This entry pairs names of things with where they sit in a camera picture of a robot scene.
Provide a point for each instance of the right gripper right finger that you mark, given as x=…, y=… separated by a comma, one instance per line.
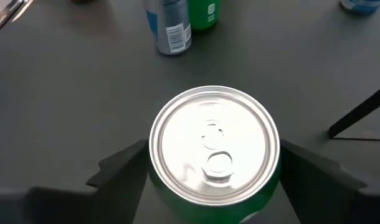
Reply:
x=317, y=186

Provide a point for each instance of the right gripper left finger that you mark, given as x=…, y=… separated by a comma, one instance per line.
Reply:
x=121, y=186

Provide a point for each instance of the green Sprite can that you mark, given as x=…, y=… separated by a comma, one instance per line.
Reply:
x=215, y=146
x=204, y=15

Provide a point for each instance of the blue silver Red Bull can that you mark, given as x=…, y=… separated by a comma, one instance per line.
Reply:
x=361, y=6
x=169, y=31

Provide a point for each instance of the wooden shelf with black legs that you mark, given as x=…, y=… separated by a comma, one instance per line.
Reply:
x=358, y=112

